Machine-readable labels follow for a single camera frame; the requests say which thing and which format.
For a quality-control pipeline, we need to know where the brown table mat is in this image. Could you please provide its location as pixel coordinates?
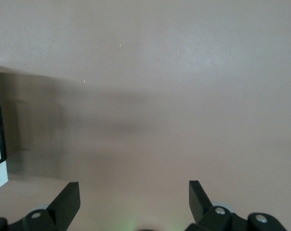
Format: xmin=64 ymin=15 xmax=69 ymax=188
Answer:
xmin=0 ymin=0 xmax=291 ymax=231

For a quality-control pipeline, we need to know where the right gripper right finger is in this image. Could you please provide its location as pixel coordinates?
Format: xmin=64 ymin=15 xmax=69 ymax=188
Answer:
xmin=185 ymin=180 xmax=289 ymax=231

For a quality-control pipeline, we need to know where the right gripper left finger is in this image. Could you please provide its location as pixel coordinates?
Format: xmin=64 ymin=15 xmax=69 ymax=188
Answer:
xmin=0 ymin=181 xmax=81 ymax=231

